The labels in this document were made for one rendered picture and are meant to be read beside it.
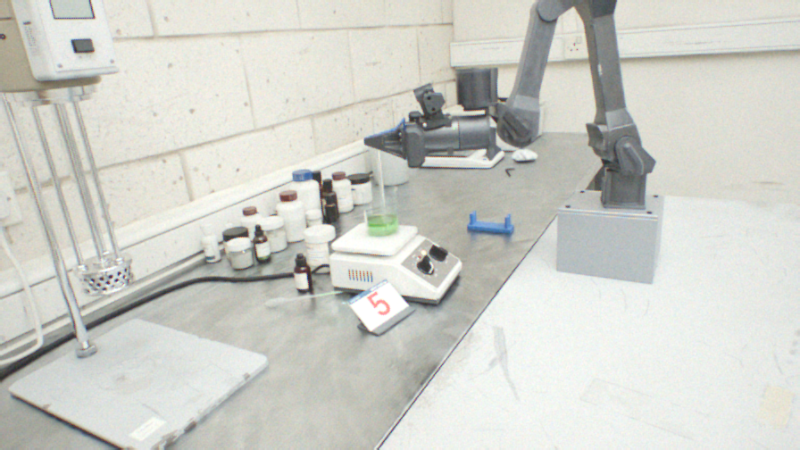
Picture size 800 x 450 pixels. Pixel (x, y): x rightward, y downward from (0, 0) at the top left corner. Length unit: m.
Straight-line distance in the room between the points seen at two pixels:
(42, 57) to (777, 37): 1.98
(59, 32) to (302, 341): 0.49
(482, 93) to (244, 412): 0.57
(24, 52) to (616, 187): 0.83
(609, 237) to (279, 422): 0.59
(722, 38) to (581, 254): 1.31
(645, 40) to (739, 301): 1.35
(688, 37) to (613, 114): 1.23
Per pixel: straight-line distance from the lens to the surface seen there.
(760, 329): 0.88
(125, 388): 0.81
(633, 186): 0.95
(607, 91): 0.92
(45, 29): 0.65
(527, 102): 0.87
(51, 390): 0.87
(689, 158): 2.23
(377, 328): 0.81
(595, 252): 0.95
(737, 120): 2.21
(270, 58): 1.41
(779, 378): 0.79
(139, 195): 1.16
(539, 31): 0.88
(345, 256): 0.90
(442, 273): 0.89
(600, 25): 0.91
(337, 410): 0.67
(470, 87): 0.85
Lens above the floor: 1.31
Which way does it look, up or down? 19 degrees down
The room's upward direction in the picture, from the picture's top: 5 degrees counter-clockwise
